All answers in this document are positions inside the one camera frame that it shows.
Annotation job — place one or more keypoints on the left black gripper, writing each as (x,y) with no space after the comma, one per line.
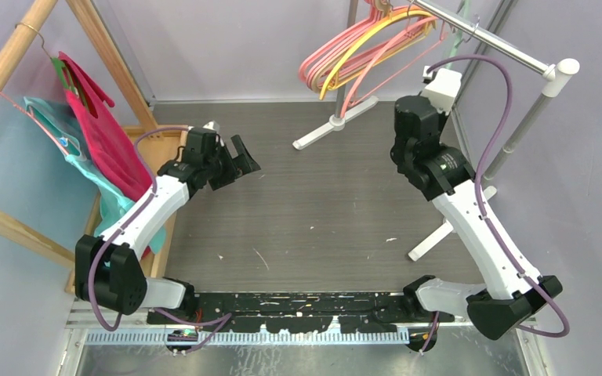
(237,166)

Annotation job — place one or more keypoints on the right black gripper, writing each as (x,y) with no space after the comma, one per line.
(442,119)

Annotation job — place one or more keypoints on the thin pink wire hanger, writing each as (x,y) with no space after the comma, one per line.
(422,34)

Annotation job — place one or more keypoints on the thick pink plastic hanger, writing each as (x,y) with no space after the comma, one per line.
(324,52)

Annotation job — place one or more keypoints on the green wire hanger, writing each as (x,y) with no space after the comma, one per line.
(457,38)

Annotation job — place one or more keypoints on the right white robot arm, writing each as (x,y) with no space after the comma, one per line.
(512,291)

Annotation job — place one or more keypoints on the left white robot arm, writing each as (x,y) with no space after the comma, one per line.
(107,270)

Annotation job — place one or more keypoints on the wooden tray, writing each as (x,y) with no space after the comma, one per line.
(155,151)

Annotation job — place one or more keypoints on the red garment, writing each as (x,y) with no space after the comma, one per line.
(110,148)

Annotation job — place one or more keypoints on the teal garment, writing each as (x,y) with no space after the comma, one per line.
(113,204)

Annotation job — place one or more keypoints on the green hanger on rack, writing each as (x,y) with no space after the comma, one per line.
(66,77)

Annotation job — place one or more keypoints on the pink hanger on wooden rack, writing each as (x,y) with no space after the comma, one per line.
(64,133)

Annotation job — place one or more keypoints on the wooden clothes rack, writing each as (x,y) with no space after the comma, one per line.
(11,55)

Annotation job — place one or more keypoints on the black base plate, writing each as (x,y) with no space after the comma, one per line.
(303,312)

